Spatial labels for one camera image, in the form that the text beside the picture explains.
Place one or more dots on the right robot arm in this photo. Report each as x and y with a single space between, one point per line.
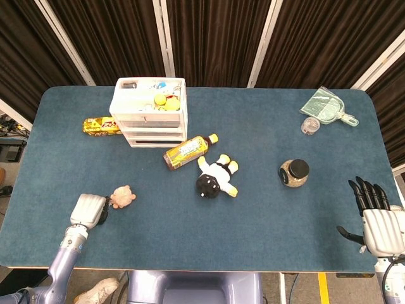
390 278

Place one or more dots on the white sneaker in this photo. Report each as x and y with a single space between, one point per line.
99 291

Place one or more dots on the yellow snack package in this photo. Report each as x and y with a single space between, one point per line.
99 126

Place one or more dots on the green mini dustpan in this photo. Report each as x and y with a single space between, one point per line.
326 106

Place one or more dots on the small clear plastic cup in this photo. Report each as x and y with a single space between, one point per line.
310 125

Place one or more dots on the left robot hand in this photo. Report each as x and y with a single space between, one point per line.
88 212

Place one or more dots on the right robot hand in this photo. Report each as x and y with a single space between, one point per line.
379 228

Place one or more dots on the glass jar with black lid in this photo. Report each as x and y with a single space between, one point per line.
294 172

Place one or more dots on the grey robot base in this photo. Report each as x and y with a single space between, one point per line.
194 288

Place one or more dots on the small blue white toy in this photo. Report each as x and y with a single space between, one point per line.
161 85

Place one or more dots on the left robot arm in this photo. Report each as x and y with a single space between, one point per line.
60 266

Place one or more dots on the yellow tea bottle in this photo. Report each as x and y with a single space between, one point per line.
188 152

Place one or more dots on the white plastic drawer organizer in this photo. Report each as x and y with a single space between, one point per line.
148 112

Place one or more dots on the blue table mat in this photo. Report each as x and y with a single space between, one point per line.
202 221

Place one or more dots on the black and white plush doll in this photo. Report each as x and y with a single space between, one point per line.
216 177

